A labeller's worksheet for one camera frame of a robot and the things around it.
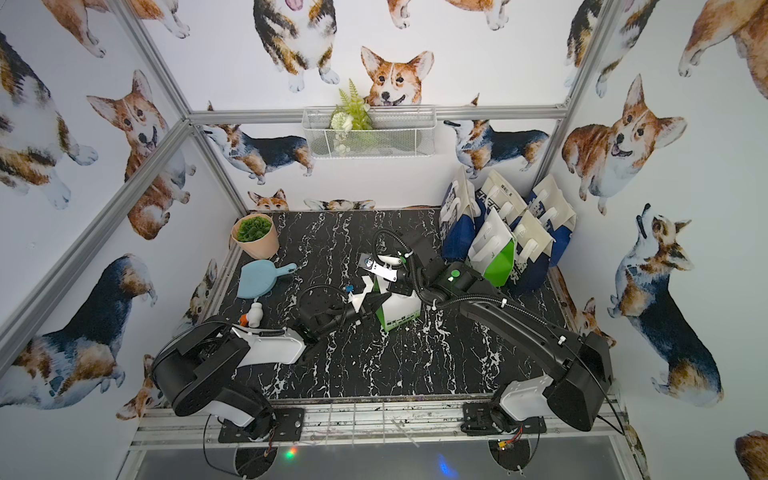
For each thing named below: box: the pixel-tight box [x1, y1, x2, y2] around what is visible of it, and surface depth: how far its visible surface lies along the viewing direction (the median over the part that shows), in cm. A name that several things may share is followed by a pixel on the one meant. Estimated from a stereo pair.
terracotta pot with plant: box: [231, 214, 279, 259], surface depth 104 cm
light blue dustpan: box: [237, 260, 298, 299], surface depth 104 cm
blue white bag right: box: [509, 174, 577, 294], surface depth 90 cm
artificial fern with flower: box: [330, 78, 373, 132], surface depth 83 cm
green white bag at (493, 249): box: [468, 207, 517, 288], surface depth 86 cm
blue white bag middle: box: [481, 169, 528, 226], surface depth 97 cm
